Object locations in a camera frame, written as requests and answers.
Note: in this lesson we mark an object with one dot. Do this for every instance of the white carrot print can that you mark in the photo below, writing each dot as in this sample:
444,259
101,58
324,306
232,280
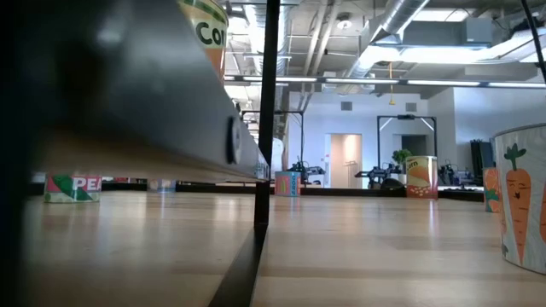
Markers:
522,196

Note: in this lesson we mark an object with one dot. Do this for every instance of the orange patterned can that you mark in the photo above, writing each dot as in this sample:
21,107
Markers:
490,189

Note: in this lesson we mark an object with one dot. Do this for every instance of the white ventilation duct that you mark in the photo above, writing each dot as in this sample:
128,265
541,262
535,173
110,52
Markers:
448,54

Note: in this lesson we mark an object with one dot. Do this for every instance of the black rack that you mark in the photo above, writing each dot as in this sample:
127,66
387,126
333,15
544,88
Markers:
482,158

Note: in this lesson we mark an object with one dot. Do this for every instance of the round ceiling fixture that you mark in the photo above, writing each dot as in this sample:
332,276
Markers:
344,23

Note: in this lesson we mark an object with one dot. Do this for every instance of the black table frame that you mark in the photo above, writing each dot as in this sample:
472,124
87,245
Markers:
350,192

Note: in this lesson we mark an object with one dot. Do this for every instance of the green potted plant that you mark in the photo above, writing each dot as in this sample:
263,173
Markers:
402,157

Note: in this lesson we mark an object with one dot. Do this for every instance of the ceiling light strip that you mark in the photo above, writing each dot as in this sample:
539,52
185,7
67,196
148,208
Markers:
362,80

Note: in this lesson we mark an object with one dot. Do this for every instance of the grey wall vent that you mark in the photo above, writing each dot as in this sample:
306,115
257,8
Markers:
346,106
410,107

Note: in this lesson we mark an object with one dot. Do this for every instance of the silver ventilation duct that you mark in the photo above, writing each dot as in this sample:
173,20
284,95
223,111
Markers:
253,34
396,17

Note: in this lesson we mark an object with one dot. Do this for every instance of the orange corn can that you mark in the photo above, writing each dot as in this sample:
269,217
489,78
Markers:
209,34
421,177

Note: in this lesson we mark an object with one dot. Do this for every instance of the red green peas can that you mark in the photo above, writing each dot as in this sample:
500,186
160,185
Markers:
72,187

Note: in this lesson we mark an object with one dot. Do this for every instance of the black background robot arm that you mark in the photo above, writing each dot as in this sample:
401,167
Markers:
377,172
448,170
305,168

